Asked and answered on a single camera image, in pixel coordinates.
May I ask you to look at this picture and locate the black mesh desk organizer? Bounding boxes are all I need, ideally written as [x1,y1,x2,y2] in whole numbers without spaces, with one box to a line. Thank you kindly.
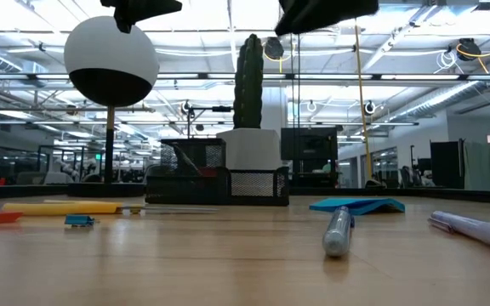
[145,138,291,207]

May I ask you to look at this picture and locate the blue sticky note pad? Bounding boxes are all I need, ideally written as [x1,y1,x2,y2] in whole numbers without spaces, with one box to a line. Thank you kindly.
[308,196,407,217]

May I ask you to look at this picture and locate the yellow handled scissors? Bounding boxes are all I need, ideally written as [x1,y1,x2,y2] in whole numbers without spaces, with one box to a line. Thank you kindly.
[1,199,219,217]

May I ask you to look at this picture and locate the small blue binder clip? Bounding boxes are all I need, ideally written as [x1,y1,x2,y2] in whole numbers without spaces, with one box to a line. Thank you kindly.
[64,214,96,229]

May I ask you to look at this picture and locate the silver glitter pen blue cap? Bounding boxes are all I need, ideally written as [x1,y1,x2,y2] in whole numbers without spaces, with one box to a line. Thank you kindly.
[322,206,356,258]

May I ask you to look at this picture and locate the white globe table lamp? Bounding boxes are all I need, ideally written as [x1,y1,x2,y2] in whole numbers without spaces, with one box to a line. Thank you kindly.
[64,15,160,197]

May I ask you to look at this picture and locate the green artificial cactus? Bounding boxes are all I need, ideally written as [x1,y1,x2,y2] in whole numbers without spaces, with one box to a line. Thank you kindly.
[232,33,265,130]

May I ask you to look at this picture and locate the dark marker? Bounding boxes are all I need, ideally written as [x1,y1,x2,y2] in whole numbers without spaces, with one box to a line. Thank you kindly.
[171,143,203,178]

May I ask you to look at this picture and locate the black partition panel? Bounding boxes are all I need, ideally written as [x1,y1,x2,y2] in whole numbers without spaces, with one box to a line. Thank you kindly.
[430,140,466,190]

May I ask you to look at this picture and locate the black ceiling cable reel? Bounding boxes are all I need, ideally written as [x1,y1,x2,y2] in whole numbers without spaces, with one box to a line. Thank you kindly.
[456,37,483,62]
[264,37,286,61]

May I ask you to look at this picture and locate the yellow hanging cable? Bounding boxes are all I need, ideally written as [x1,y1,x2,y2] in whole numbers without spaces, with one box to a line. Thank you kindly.
[353,19,374,184]

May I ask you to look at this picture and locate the black aluminium table frame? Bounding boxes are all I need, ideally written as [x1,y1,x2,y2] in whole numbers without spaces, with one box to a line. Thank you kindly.
[0,183,490,206]

